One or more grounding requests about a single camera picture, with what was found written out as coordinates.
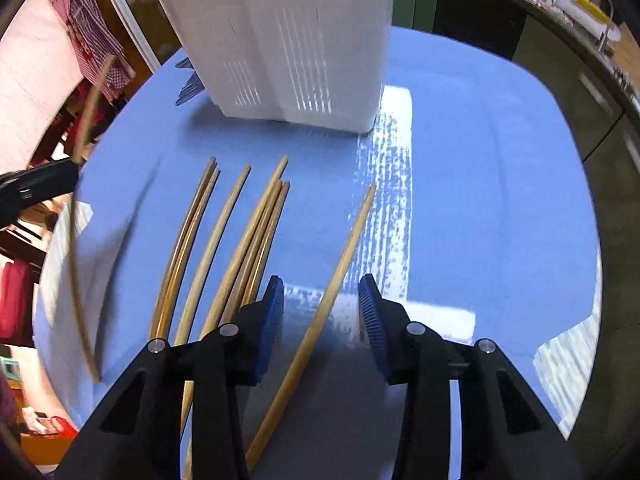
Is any bunch of wooden chopsticks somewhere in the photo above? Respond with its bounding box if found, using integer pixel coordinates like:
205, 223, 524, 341
150, 156, 292, 480

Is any white plastic utensil holder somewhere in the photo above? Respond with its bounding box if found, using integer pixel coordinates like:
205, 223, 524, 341
140, 0, 393, 133

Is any single wooden chopstick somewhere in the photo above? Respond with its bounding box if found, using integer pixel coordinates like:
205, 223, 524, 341
245, 183, 378, 472
67, 55, 117, 383

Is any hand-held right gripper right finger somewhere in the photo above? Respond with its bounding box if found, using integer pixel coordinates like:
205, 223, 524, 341
358, 274, 586, 480

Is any dark wooden chair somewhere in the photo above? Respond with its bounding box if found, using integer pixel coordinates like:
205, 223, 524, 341
0, 200, 56, 271

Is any white door frame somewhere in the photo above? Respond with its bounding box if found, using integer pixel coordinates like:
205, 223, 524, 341
92, 0, 161, 70

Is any dark kitchen countertop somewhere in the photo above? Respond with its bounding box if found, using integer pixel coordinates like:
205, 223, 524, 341
430, 0, 640, 111

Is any red checkered cloth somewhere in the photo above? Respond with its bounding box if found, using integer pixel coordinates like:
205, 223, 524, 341
47, 0, 136, 103

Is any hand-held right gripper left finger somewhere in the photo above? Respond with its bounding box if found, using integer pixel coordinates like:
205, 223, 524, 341
52, 275, 286, 480

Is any yellow sponge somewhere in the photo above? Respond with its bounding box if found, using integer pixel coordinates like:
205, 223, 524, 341
572, 0, 613, 23

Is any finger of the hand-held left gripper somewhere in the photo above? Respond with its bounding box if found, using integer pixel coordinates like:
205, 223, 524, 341
0, 156, 82, 231

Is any blue star print tablecloth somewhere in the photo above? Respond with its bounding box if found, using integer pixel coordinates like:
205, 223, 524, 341
32, 25, 603, 480

